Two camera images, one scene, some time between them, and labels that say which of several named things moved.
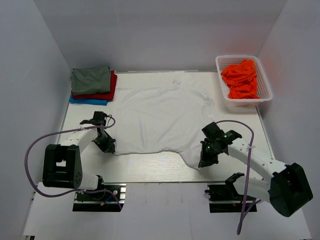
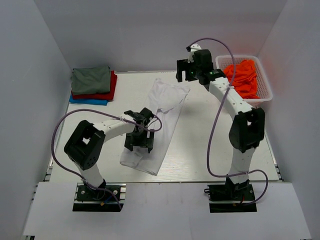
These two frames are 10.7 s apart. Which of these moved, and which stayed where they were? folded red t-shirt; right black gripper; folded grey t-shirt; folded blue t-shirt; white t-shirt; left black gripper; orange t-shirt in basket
Moved: left black gripper; right black gripper; white t-shirt
Stayed: orange t-shirt in basket; folded red t-shirt; folded grey t-shirt; folded blue t-shirt
